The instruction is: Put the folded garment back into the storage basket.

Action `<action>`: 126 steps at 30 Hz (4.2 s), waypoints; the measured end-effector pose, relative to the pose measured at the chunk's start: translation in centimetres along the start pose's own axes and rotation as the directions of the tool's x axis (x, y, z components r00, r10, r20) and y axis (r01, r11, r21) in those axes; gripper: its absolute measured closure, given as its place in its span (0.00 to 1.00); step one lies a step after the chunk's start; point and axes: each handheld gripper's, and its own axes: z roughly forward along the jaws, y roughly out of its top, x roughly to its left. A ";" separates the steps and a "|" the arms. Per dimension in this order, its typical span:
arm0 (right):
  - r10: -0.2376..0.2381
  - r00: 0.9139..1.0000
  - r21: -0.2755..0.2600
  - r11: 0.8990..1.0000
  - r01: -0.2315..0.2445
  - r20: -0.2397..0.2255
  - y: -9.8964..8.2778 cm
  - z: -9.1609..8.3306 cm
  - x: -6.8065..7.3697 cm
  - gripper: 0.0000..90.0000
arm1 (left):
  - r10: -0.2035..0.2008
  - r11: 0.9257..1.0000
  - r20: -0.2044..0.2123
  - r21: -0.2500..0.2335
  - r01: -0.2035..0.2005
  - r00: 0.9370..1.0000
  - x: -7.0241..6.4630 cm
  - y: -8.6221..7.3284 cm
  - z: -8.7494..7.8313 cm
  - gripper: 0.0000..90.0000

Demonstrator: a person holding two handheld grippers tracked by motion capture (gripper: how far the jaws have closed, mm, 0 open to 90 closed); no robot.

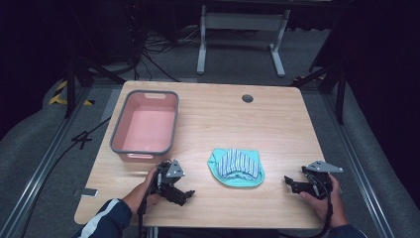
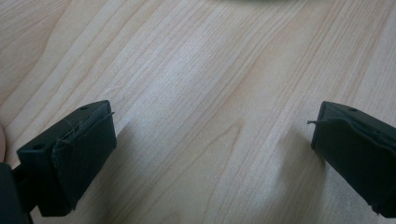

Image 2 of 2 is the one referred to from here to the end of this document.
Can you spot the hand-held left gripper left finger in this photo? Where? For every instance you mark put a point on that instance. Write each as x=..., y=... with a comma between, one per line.
x=71, y=155

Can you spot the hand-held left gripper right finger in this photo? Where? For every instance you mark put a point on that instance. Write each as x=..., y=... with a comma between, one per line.
x=358, y=149

